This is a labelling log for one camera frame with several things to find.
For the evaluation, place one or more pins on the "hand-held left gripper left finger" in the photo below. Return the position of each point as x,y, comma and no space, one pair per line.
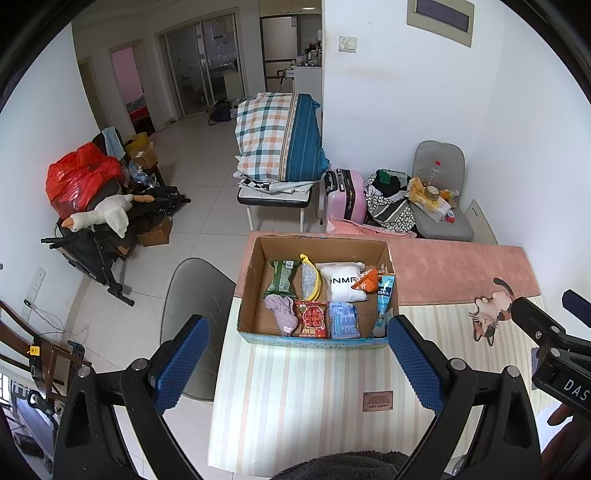
182,364

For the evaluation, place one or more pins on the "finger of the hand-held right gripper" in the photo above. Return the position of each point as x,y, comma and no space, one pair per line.
531,318
577,307

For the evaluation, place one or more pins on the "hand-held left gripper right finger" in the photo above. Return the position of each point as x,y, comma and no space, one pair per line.
415,364

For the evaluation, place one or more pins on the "blue white tube packet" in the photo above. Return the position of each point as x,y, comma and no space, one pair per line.
384,295

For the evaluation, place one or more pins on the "light blue tissue pack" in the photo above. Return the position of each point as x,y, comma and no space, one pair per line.
344,321

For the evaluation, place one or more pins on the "orange snack packet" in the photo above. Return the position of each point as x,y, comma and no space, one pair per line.
367,281

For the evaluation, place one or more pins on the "white soft pack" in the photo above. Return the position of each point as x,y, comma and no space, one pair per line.
341,284

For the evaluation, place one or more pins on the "purple sock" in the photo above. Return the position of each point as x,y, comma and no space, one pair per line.
281,311

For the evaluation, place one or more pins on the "red snack packet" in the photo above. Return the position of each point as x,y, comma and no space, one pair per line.
311,321

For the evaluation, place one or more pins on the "green snack packet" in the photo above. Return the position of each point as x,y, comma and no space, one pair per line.
281,279

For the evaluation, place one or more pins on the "yellow banana-shaped pouch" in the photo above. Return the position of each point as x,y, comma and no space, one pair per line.
310,279

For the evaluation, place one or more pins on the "person's right hand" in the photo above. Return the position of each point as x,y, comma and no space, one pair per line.
561,414

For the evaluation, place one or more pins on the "brown label tag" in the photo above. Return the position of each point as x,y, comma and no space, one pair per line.
378,401

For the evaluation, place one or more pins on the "grey shell chair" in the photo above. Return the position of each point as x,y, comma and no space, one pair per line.
194,295

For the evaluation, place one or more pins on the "pink mat with cat print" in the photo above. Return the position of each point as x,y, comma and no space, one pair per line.
438,272

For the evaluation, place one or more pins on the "white perforated panel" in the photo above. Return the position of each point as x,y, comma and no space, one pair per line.
481,222

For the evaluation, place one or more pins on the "striped tablecloth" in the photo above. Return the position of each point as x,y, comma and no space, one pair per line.
300,392

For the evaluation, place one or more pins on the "dark fleece clothing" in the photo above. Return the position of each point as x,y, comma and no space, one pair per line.
341,468

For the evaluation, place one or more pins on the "dark wooden chair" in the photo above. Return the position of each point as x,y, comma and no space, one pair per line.
51,355

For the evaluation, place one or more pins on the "small brown cardboard box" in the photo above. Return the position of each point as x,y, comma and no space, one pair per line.
154,233

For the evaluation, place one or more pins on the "white wipes pack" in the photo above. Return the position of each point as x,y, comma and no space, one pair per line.
436,211

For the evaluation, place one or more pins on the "black folded stroller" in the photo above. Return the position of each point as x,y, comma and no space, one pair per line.
87,249

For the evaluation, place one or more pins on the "black white patterned bag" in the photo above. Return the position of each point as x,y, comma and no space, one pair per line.
390,212

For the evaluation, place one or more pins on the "brown tape roll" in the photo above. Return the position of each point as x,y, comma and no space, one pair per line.
432,194

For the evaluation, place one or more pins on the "white goose plush toy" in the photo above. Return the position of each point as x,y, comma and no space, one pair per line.
106,212

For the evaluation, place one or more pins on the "yellow plastic bag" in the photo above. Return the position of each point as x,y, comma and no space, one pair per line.
417,190

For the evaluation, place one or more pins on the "clear plastic bottle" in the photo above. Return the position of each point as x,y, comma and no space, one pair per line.
434,175

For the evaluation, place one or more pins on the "pink suitcase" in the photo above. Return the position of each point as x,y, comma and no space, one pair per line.
346,198

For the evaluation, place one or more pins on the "grey cushioned chair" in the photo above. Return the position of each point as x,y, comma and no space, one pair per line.
436,154

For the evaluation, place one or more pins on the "red plastic bag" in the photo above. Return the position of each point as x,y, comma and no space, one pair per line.
74,180

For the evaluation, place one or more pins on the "cardboard box with yellow tape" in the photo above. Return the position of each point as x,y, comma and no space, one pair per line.
141,151

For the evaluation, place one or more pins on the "light blue towel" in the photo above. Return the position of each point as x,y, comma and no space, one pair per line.
113,142

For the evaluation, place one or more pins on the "plaid quilt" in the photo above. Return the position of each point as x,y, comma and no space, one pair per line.
263,134

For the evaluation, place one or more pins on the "white refrigerator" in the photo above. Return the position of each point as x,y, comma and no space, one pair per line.
279,39

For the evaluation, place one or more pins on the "white wall strip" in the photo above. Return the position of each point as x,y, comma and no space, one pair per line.
37,286

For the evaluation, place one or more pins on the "wall electrical panel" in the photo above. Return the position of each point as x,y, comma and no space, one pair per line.
441,21

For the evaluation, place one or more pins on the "white wall switch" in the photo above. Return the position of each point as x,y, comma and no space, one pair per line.
347,44

